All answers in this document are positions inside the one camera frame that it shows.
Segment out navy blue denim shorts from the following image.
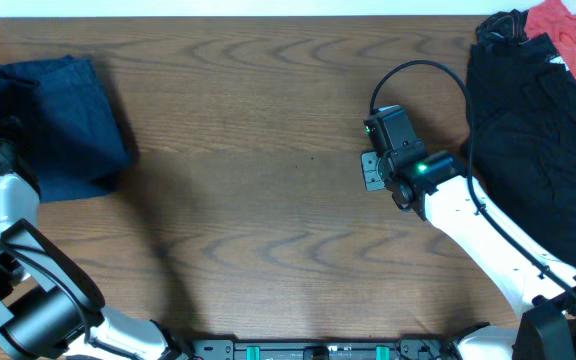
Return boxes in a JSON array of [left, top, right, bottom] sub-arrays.
[[0, 56, 134, 203]]

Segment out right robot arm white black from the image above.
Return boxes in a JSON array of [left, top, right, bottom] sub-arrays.
[[361, 105, 576, 359]]

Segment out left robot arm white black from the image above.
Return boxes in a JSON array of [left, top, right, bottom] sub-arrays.
[[0, 138, 194, 359]]

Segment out black garment pile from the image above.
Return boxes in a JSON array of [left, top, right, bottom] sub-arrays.
[[466, 10, 576, 268]]

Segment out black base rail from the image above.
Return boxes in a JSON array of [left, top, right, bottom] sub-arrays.
[[188, 337, 463, 360]]

